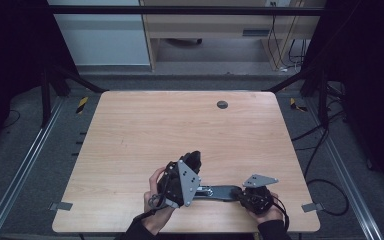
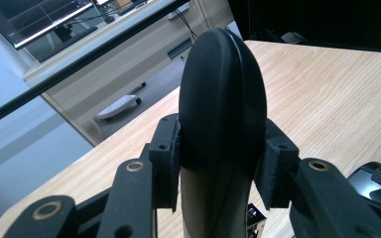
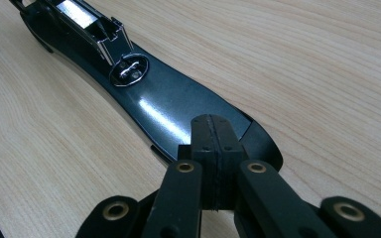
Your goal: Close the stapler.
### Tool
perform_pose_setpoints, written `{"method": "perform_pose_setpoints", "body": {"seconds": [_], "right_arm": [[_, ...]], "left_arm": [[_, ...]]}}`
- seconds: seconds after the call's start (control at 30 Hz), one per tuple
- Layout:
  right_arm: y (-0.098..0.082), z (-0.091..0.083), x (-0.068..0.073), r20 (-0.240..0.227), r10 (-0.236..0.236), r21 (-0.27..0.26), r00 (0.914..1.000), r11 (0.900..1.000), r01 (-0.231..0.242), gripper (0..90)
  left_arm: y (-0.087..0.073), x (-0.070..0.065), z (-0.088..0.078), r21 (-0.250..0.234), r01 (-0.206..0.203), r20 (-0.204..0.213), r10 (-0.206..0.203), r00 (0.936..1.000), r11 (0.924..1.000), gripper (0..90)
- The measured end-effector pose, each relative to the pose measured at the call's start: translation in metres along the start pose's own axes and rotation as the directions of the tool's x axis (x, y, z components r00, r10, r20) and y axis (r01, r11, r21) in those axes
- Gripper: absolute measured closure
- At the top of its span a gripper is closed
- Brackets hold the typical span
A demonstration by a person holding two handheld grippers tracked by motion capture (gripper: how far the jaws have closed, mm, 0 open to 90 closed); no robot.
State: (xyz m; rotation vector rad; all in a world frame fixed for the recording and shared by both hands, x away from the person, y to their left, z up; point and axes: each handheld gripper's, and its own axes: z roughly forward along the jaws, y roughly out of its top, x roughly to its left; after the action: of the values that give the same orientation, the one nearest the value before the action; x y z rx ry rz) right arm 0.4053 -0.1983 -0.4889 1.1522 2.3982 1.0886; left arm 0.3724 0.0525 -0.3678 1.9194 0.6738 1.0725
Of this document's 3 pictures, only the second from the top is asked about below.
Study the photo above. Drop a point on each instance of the black stapler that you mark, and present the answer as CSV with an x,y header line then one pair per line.
x,y
221,99

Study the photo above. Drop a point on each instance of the black computer monitor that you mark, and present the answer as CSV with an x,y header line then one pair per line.
x,y
29,16

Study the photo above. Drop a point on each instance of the black metal rail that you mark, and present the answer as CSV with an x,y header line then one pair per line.
x,y
79,63

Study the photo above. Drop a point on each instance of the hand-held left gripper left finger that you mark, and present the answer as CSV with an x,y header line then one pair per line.
x,y
165,158

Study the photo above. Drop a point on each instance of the black curtain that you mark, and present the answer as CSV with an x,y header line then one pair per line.
x,y
327,20

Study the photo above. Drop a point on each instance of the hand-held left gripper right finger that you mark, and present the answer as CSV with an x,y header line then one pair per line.
x,y
276,165

